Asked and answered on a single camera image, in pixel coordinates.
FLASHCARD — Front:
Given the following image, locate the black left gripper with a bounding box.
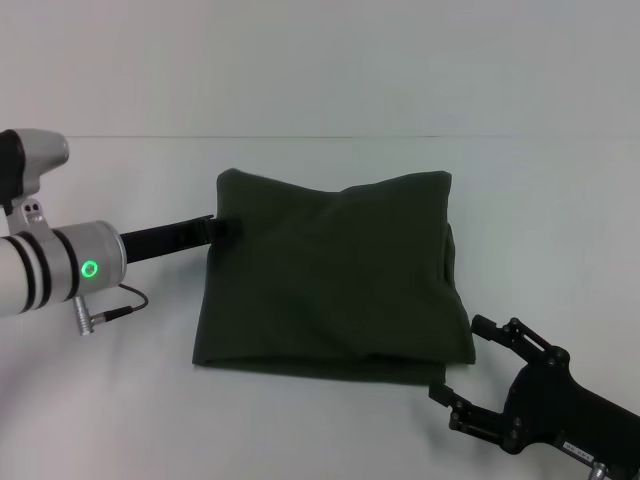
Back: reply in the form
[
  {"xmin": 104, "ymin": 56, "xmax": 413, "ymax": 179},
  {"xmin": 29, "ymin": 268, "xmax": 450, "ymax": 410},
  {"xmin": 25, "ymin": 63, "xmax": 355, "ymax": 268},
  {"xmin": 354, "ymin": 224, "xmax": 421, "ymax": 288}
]
[{"xmin": 118, "ymin": 213, "xmax": 245, "ymax": 266}]

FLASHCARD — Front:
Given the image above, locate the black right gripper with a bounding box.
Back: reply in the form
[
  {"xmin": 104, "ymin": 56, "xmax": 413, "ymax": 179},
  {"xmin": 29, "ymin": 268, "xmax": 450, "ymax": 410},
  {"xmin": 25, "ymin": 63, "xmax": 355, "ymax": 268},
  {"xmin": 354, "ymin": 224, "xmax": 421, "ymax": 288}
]
[{"xmin": 427, "ymin": 313, "xmax": 640, "ymax": 469}]

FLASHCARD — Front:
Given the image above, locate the dark green t-shirt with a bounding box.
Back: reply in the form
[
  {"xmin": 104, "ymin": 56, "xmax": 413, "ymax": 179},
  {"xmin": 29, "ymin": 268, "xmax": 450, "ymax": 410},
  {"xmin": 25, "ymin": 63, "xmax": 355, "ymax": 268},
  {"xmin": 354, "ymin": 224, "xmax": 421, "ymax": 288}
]
[{"xmin": 191, "ymin": 169, "xmax": 475, "ymax": 386}]

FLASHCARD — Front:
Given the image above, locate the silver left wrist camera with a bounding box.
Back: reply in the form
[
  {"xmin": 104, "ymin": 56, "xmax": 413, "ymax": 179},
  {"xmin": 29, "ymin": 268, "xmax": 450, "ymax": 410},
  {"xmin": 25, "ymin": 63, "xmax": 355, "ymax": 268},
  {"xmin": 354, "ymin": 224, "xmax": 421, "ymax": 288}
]
[{"xmin": 0, "ymin": 128, "xmax": 71, "ymax": 237}]

